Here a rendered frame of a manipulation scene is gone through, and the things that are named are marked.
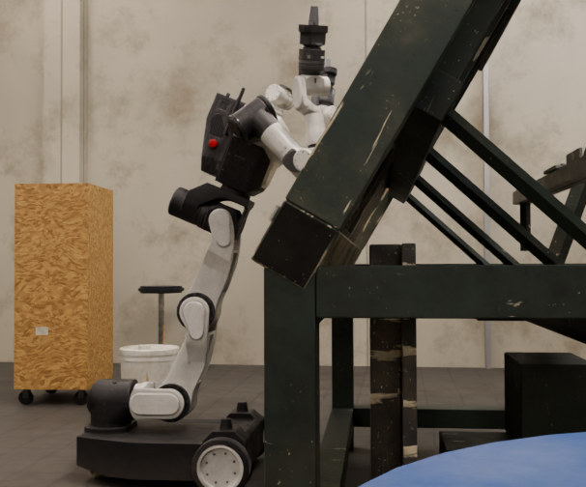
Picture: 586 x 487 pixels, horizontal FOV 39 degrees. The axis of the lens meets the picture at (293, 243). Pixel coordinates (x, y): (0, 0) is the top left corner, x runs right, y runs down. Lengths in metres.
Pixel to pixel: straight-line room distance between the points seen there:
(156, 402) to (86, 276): 1.77
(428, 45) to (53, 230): 3.60
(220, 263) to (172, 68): 3.92
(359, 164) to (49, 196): 3.55
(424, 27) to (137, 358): 2.97
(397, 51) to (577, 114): 5.20
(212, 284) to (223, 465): 0.65
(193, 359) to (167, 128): 3.84
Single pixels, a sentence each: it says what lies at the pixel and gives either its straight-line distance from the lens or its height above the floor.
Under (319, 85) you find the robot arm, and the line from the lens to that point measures 2.81.
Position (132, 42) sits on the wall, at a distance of 6.95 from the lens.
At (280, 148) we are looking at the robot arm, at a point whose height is 1.18.
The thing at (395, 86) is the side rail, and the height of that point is 1.09.
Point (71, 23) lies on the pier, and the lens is 6.98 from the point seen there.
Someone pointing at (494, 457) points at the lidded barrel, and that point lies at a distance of 0.50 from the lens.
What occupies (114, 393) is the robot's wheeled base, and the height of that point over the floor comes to 0.31.
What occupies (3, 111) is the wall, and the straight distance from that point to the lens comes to 7.25.
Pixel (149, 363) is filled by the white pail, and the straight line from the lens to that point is 4.14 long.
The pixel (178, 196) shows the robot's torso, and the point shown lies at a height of 1.04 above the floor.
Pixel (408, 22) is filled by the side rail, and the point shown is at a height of 1.20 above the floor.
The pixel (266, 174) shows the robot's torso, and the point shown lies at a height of 1.12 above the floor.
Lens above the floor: 0.79
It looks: 1 degrees up
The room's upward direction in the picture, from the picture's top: straight up
